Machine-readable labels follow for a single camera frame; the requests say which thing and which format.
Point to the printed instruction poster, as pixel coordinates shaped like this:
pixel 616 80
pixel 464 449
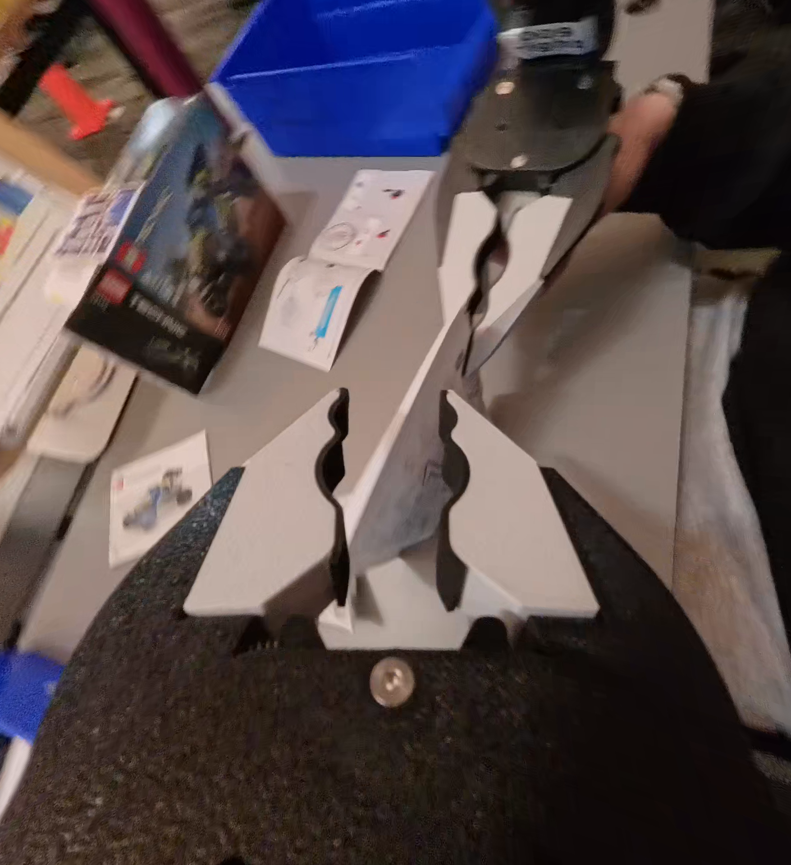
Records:
pixel 3 223

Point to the blue plastic bin with label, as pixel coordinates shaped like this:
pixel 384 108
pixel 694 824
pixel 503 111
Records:
pixel 3 682

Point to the black toy car set box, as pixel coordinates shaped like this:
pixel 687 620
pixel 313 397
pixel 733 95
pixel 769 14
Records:
pixel 165 338

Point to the blue plastic bin with dividers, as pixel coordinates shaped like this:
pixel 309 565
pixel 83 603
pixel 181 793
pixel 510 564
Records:
pixel 341 108

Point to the person's right forearm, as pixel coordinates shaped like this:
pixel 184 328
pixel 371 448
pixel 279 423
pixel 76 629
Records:
pixel 740 155

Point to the instruction booklet with car cover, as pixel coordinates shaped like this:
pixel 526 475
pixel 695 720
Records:
pixel 314 317
pixel 152 466

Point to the white printed paper bag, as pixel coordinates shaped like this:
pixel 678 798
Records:
pixel 395 500

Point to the person's black jacket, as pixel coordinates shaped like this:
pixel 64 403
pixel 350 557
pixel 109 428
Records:
pixel 787 473

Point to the red plastic piece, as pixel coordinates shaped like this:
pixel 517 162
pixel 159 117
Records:
pixel 74 101

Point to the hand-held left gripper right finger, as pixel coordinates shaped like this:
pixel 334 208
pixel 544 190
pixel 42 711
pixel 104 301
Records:
pixel 524 540

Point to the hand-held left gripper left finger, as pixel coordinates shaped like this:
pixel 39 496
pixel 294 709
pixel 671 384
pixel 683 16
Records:
pixel 260 540

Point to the person's right hand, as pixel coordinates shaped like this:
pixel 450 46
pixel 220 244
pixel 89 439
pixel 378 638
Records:
pixel 638 148

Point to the wooden display board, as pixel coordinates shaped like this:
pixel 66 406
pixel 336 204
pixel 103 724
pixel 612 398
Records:
pixel 30 145

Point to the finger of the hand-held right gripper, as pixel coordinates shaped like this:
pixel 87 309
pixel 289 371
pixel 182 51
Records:
pixel 459 257
pixel 530 236

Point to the blue sticker sheet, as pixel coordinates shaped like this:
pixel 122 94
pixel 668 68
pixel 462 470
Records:
pixel 91 230

